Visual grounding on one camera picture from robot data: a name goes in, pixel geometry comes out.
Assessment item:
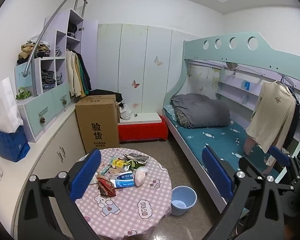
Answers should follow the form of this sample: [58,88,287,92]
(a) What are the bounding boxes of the metal handrail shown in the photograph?
[24,0,88,98]

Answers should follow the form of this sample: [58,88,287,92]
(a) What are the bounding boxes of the green toy plant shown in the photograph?
[16,87,32,100]

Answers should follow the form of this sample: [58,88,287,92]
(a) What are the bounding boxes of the tall cardboard box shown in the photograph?
[75,95,120,155]

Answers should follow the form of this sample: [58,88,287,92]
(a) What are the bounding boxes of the green hanging garment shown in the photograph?
[79,54,88,95]

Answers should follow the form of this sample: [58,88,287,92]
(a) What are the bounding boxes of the mint green bunk bed frame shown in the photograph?
[162,32,300,207]

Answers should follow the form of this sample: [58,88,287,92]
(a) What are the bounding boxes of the black cloth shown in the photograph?
[89,89,123,103]

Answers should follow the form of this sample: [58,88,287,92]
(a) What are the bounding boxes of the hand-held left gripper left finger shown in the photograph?
[17,149,102,240]

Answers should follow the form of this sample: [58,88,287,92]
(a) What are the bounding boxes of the plaid blanket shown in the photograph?
[175,109,191,128]

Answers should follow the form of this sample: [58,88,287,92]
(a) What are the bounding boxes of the pink checked tablecloth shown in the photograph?
[74,148,172,239]

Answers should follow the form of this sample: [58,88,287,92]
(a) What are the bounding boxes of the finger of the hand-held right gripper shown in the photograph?
[268,146,300,183]
[238,157,267,177]

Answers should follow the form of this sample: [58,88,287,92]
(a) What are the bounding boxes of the black hanging jacket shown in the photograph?
[72,50,92,93]

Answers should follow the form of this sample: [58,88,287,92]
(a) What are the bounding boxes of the cream long sleeve shirt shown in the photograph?
[245,80,297,174]

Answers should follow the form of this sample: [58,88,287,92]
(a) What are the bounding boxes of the striped pillow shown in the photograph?
[164,105,177,120]

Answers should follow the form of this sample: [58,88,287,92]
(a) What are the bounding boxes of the cream hanging jacket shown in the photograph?
[66,51,82,97]

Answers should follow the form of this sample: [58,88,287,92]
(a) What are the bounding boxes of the lilac stair shelf unit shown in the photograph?
[14,9,99,143]

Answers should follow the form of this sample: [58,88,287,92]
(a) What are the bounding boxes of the blue shopping bag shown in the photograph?
[0,125,31,163]

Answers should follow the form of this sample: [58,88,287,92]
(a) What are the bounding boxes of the black white striped packet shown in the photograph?
[126,152,149,165]

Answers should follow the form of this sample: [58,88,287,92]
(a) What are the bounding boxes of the white plastic bag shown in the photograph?
[119,103,132,120]

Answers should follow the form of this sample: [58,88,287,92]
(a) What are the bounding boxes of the white paper bag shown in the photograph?
[0,77,24,133]

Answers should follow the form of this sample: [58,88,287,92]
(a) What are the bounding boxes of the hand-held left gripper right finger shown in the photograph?
[202,145,287,240]

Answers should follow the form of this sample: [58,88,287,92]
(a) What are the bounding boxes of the grey quilt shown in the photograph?
[170,94,230,128]

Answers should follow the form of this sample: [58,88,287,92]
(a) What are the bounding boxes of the red snack wrapper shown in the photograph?
[97,174,117,197]

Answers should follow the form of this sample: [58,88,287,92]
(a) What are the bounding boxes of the white curved counter cabinet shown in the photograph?
[0,102,90,240]

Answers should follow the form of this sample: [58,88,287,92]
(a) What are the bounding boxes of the folded jeans in cubby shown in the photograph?
[41,70,63,92]

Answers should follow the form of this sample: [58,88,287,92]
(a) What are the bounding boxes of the pile of folded clothes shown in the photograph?
[17,41,51,65]

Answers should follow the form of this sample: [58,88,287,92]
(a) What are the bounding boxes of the teal fish print bed sheet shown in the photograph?
[164,105,290,180]

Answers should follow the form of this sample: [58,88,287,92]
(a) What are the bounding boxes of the red low platform white top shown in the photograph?
[118,112,168,143]

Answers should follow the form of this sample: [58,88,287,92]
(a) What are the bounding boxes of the yellow label packet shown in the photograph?
[112,158,127,168]

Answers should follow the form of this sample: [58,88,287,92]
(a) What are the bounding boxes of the blue plastic bucket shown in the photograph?
[170,185,198,216]

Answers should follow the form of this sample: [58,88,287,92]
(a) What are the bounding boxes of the white panel wardrobe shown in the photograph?
[97,24,201,117]

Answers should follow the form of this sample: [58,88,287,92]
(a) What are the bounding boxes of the dark hanging garment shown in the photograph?
[292,97,300,142]

